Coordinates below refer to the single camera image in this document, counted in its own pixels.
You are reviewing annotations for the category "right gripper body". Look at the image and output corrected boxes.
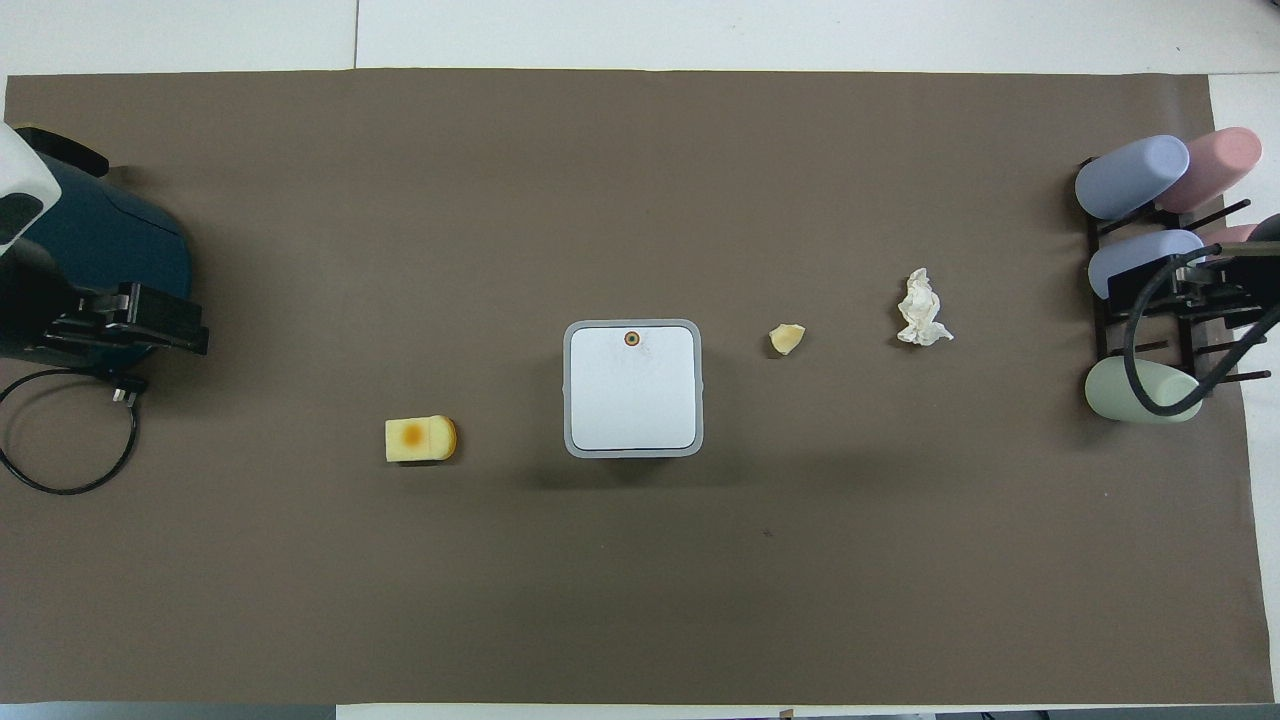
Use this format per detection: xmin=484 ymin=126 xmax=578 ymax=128
xmin=1232 ymin=213 xmax=1280 ymax=325

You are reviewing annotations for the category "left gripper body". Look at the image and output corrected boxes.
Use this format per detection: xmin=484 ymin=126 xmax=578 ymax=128
xmin=0 ymin=252 xmax=113 ymax=365

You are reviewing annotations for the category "white square lidded bin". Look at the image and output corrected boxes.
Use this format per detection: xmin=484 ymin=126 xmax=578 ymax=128
xmin=562 ymin=319 xmax=705 ymax=459

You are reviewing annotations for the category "pink plastic cup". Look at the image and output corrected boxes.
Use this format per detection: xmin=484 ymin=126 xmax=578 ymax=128
xmin=1204 ymin=223 xmax=1263 ymax=263
xmin=1155 ymin=126 xmax=1264 ymax=215

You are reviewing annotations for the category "lavender plastic cup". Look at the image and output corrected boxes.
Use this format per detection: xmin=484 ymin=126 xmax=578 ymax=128
xmin=1075 ymin=135 xmax=1191 ymax=222
xmin=1087 ymin=229 xmax=1207 ymax=302

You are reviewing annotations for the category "pale green plastic cup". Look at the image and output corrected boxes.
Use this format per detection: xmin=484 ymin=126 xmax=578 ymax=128
xmin=1084 ymin=356 xmax=1205 ymax=425

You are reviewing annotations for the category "black cup rack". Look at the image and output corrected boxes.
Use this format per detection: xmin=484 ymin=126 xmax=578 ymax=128
xmin=1080 ymin=155 xmax=1274 ymax=403

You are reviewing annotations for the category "crumpled white tissue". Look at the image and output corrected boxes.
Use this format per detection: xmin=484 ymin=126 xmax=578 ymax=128
xmin=895 ymin=267 xmax=955 ymax=348

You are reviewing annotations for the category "yellow bread slice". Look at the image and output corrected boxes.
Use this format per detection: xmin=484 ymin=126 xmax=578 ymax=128
xmin=385 ymin=414 xmax=459 ymax=464

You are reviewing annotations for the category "black cable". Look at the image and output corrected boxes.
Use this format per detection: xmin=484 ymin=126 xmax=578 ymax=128
xmin=1122 ymin=243 xmax=1280 ymax=419
xmin=0 ymin=367 xmax=152 ymax=497

